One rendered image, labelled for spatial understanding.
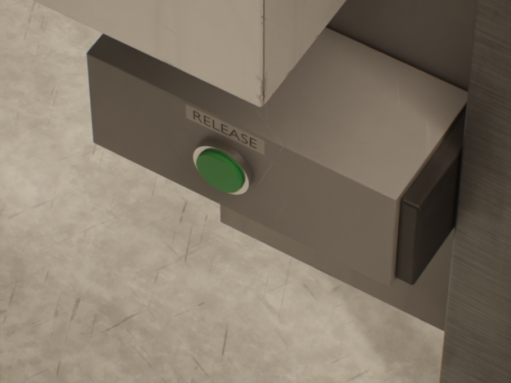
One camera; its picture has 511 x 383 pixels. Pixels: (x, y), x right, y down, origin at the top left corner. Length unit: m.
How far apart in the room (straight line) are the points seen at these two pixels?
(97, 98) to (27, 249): 1.37
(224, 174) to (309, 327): 1.34
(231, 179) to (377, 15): 0.12
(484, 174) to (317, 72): 0.11
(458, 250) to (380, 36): 0.13
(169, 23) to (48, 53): 1.78
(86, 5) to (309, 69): 0.22
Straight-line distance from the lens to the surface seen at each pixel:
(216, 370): 2.78
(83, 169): 2.94
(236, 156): 1.47
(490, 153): 1.43
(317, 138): 1.45
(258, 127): 1.45
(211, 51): 1.27
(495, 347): 1.57
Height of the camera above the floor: 2.32
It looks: 52 degrees down
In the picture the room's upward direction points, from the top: straight up
